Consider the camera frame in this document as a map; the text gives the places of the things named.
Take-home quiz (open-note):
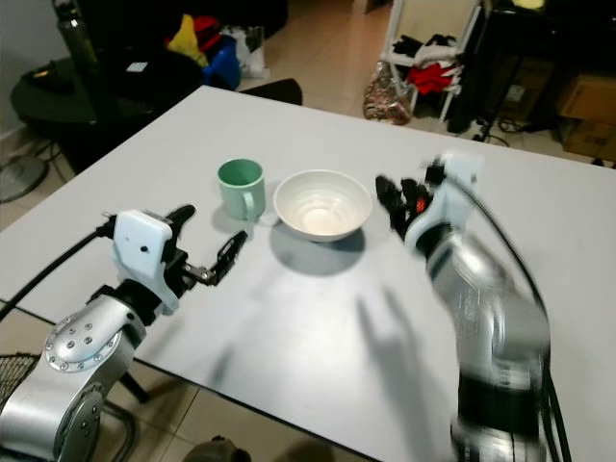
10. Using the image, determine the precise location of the green ceramic mug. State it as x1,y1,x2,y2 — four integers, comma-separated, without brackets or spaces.
217,158,267,223

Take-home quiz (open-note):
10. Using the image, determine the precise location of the white ceramic bowl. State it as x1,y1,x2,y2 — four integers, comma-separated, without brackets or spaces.
272,169,373,243

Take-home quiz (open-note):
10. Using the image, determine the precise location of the patterned brown bag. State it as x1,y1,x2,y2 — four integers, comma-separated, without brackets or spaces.
362,63,414,125

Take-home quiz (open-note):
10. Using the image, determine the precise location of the red garment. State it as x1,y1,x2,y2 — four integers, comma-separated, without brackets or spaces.
405,60,459,95

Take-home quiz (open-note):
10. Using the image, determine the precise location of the black and white garment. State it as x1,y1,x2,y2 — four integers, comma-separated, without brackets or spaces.
389,34,454,60

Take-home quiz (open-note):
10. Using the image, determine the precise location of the blue bag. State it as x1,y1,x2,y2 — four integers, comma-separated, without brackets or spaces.
202,38,243,90

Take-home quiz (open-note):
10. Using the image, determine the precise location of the black chair back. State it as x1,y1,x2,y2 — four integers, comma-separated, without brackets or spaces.
240,78,305,106

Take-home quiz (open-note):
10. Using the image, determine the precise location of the white round fan base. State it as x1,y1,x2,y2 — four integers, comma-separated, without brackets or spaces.
0,152,51,204

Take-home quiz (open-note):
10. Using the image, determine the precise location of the white metal rack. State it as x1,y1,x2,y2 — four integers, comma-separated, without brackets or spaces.
380,0,484,122

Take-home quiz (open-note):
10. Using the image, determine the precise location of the yellow cloth item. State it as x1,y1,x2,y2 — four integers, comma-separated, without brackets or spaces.
165,14,209,65

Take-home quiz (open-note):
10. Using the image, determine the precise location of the white plastic bag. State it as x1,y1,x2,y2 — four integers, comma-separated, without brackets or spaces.
235,26,268,79

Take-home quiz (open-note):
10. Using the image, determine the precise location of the dark robot foot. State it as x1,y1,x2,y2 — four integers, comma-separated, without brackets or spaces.
182,435,243,462

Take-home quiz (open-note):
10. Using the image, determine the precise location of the black cabinet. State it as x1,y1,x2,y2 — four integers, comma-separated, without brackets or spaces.
447,0,616,138

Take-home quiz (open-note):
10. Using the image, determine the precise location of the red cloth item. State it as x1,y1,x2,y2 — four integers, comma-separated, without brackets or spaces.
191,14,222,47

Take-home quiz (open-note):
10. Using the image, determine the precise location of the brown cardboard box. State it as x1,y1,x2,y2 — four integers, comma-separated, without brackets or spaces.
559,74,616,162

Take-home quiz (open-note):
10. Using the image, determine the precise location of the black floor fan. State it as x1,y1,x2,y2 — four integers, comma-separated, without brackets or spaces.
0,352,41,407

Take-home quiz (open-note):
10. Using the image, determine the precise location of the dark water bottle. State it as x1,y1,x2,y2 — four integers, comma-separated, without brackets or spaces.
54,0,99,74

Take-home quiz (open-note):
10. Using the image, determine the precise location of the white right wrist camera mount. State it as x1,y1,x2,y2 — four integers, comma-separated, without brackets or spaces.
408,152,485,257

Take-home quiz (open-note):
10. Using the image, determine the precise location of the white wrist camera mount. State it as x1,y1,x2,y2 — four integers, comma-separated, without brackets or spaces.
408,152,485,257
113,209,180,295

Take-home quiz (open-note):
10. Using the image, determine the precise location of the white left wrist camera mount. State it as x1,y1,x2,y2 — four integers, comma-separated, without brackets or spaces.
113,209,180,295

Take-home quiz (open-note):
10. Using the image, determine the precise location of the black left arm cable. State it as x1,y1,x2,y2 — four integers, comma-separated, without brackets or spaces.
0,218,118,321

